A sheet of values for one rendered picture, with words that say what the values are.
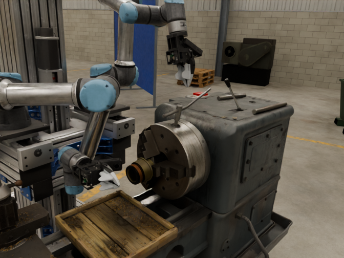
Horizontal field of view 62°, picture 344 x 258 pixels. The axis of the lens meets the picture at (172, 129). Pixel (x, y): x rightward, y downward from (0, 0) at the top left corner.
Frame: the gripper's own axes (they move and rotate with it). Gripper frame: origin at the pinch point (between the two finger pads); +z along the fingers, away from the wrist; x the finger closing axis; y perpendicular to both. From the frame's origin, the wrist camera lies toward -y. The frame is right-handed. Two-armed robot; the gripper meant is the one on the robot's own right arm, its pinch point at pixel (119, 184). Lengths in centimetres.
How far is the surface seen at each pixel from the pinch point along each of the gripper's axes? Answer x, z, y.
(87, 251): -17.7, 2.8, 14.8
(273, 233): -55, 22, -86
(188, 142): 11.0, 7.8, -26.2
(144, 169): 2.0, 0.3, -10.9
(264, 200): -32, 17, -78
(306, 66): -50, -308, -985
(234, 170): -2.5, 18.4, -42.7
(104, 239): -19.4, -0.2, 6.7
